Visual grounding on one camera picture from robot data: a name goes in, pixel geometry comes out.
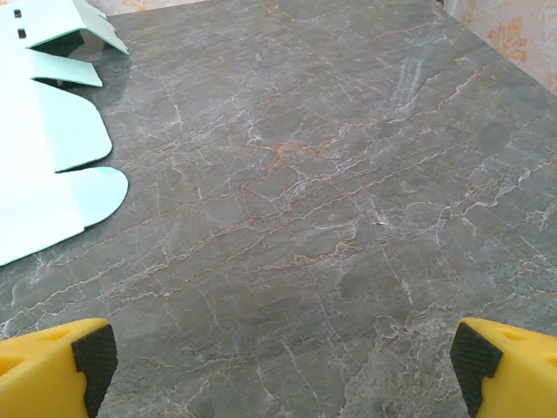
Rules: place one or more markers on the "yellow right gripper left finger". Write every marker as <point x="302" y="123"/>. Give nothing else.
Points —
<point x="39" y="374"/>

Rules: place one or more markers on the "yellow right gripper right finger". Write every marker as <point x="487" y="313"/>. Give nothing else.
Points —
<point x="522" y="379"/>

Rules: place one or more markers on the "mint green paper box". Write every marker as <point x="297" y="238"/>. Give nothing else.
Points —
<point x="43" y="130"/>

